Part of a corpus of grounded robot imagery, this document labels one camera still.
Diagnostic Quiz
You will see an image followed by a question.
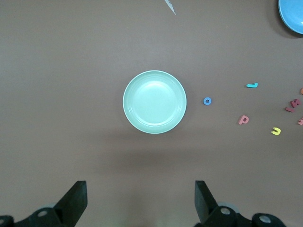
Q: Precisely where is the brown table cover sheet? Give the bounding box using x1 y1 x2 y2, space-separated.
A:
0 0 303 227

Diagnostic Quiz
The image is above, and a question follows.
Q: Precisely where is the blue plate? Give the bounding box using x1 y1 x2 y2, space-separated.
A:
278 0 303 35

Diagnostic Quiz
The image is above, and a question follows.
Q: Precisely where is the light green plate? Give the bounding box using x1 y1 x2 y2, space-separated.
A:
122 70 187 135

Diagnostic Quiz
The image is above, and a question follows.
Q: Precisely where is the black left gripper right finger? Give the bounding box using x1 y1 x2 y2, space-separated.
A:
195 181 286 227

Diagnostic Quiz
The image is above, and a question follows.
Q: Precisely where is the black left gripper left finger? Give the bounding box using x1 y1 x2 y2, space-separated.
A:
0 181 88 227

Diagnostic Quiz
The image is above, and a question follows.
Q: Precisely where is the white paper scrap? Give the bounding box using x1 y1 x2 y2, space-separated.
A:
164 0 177 16

